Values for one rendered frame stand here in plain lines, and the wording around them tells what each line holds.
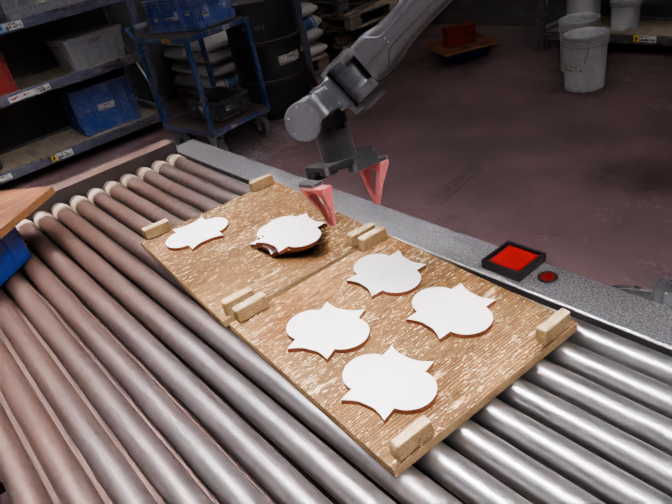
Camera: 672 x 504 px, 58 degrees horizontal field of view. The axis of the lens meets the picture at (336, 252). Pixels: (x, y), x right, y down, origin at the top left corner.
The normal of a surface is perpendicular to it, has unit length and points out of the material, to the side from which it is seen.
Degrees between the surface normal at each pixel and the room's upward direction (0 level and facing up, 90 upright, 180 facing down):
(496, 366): 0
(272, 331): 0
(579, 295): 0
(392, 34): 90
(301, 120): 81
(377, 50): 90
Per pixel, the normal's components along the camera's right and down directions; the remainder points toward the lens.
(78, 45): 0.74, 0.33
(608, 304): -0.18, -0.84
